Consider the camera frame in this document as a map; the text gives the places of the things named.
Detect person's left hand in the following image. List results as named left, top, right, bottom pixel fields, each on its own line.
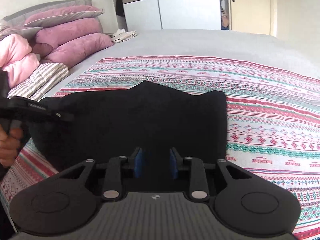
left=0, top=126, right=23, bottom=167

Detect striped grey white pillow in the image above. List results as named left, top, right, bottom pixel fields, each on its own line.
left=7, top=63, right=69, bottom=101

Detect patterned red green bedspread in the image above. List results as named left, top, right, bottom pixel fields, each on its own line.
left=9, top=56, right=319, bottom=239

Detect pink folded duvet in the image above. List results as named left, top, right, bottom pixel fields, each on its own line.
left=1, top=34, right=40, bottom=88

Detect folded cloth on nightstand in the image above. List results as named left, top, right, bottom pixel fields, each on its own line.
left=111, top=29, right=137, bottom=43

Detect grey headboard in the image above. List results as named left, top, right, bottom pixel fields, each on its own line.
left=1, top=0, right=92, bottom=36

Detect white bed sheet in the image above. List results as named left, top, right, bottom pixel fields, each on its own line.
left=46, top=30, right=319, bottom=97

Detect pink velvet pillow middle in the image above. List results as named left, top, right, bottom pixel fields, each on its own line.
left=29, top=18, right=103, bottom=58

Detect pink velvet pillow lower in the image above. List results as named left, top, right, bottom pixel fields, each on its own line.
left=42, top=33, right=113, bottom=69

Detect cream door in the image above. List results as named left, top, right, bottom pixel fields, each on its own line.
left=230, top=0, right=271, bottom=35

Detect pink pillow top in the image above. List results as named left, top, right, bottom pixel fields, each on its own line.
left=23, top=5, right=104, bottom=28

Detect pink velvet pillow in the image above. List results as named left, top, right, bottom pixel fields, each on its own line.
left=42, top=33, right=113, bottom=69
left=29, top=18, right=103, bottom=58

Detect white grey wardrobe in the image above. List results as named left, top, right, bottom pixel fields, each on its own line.
left=122, top=0, right=221, bottom=31

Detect black pants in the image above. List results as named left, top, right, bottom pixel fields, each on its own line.
left=28, top=81, right=227, bottom=171

